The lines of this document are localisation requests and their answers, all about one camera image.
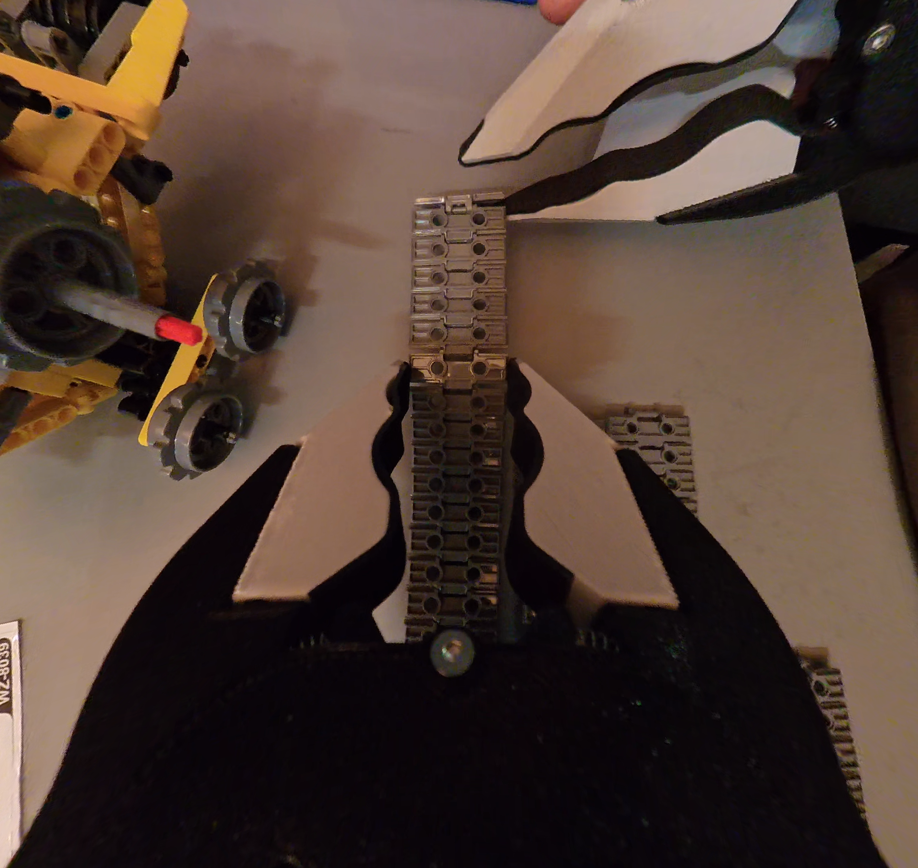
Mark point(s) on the yellow black toy vehicle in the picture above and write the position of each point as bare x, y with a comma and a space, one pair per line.
72, 273

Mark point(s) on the large grey tread link mat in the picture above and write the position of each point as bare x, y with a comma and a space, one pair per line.
835, 724

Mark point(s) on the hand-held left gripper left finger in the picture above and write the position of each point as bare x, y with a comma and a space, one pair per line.
323, 517

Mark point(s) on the grey tread link segment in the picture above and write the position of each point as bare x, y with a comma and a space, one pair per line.
656, 445

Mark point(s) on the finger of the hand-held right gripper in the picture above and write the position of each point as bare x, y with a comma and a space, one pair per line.
609, 58
645, 187

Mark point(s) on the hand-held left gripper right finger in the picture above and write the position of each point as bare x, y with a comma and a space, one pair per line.
595, 517

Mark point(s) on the yellow printed sticker sheet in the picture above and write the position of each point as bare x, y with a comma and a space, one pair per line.
8, 724

